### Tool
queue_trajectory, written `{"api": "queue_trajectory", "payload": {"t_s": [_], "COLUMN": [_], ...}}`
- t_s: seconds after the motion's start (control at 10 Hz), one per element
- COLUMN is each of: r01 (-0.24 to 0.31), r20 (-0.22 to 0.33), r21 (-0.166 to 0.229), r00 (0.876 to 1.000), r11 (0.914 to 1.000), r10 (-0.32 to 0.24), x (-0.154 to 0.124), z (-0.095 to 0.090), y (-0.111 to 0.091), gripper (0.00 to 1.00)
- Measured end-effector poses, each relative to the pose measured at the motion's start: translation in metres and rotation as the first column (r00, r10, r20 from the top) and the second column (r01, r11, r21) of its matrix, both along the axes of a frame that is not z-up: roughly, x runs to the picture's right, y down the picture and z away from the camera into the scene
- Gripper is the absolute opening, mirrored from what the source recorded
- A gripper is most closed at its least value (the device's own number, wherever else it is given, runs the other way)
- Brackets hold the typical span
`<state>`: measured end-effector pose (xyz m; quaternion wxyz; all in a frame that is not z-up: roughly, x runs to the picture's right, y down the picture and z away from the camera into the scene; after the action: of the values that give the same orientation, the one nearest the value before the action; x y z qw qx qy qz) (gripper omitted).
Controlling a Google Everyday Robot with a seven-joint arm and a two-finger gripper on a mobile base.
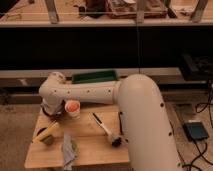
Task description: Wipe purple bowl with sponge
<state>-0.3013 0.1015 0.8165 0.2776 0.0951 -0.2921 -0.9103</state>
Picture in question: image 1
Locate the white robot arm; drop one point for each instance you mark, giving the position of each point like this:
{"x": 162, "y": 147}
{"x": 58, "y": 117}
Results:
{"x": 151, "y": 144}

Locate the purple bowl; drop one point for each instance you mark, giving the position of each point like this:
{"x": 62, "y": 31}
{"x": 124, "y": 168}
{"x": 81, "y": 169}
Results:
{"x": 50, "y": 110}

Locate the green tray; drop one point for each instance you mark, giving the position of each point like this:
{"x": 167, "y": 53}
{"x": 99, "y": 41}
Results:
{"x": 91, "y": 77}

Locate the white cup with orange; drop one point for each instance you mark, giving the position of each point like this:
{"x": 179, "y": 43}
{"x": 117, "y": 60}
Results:
{"x": 72, "y": 107}

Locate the grey crumpled cloth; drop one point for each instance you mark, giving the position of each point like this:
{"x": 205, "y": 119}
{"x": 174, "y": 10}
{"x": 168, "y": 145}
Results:
{"x": 69, "y": 151}

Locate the black box on shelf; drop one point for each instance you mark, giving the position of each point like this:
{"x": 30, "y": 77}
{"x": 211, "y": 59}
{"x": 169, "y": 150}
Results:
{"x": 196, "y": 68}

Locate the dark blue foot pedal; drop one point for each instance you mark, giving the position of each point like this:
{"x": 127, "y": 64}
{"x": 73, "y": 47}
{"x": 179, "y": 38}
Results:
{"x": 195, "y": 131}

